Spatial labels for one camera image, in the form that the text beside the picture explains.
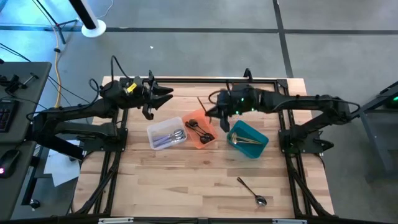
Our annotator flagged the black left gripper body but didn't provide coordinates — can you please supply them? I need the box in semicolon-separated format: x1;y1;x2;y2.
105;70;156;121

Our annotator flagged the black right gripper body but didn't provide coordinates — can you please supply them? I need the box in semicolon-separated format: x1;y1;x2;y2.
214;82;262;133

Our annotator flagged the purple-handled silver spoon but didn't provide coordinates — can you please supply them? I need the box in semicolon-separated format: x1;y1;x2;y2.
154;138;187;149
152;134;186;146
151;128;183;140
152;131;185;144

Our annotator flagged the orange plastic bin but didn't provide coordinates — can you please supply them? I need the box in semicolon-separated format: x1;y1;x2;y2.
181;108;220;150

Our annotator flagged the clear plastic bin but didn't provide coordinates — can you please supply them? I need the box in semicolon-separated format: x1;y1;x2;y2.
146;116;188;151

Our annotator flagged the teal plastic bin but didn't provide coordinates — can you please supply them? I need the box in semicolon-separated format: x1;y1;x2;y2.
226;119;270;160

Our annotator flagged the white round stand base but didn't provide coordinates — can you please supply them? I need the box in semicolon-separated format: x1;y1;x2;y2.
81;18;108;39

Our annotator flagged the black desk support beam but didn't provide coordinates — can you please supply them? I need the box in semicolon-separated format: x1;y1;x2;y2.
40;138;85;161

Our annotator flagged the black pole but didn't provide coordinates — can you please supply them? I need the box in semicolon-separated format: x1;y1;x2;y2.
68;0;98;30

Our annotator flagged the white paper sheet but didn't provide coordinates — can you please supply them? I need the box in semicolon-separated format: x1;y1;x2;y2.
43;139;82;188

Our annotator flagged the black tripod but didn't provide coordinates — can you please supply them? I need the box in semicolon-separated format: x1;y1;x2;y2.
30;0;79;45

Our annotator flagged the black desk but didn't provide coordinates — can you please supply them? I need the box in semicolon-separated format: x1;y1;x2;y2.
0;140;39;221
0;61;53;144

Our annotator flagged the black clamp tool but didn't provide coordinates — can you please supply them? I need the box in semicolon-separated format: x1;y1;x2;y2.
0;72;40;94

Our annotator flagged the black keyboard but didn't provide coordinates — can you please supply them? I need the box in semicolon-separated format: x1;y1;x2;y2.
0;99;19;134

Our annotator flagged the black computer mouse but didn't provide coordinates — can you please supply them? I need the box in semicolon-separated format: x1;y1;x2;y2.
0;148;21;179

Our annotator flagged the dark side workstation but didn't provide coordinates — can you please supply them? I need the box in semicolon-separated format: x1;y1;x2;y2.
361;80;398;183

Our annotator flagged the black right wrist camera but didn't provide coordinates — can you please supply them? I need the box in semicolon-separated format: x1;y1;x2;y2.
229;82;250;95

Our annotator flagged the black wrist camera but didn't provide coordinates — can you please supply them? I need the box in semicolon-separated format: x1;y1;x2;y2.
126;77;147;96
229;82;250;95

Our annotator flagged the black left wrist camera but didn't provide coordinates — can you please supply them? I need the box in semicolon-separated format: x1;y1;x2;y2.
126;77;147;96

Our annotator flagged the black aluminium table frame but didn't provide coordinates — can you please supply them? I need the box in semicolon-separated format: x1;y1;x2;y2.
70;76;336;224

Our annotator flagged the yellow floor cable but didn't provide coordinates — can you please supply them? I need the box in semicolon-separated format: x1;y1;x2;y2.
51;24;64;110

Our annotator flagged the silver metal bracket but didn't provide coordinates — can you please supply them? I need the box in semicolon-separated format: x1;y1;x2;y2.
272;218;308;224
98;217;135;224

